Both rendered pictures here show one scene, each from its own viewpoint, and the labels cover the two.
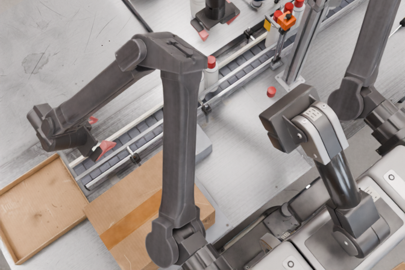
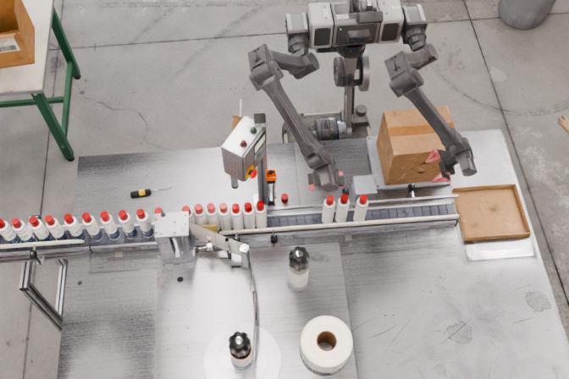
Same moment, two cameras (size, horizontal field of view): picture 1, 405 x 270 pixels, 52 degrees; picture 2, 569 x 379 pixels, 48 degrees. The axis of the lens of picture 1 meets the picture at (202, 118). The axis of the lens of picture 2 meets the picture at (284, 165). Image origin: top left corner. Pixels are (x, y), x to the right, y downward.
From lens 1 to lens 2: 2.31 m
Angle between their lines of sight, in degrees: 52
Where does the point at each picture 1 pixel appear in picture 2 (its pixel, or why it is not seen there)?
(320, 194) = (355, 32)
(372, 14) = (287, 60)
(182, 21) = (316, 285)
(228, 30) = (284, 255)
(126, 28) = (363, 319)
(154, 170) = (407, 145)
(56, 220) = (479, 199)
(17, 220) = (508, 213)
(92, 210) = not seen: hidden behind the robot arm
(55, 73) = (444, 310)
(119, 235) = not seen: hidden behind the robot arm
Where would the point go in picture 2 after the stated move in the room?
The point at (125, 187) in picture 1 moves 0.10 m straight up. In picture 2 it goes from (429, 146) to (434, 134)
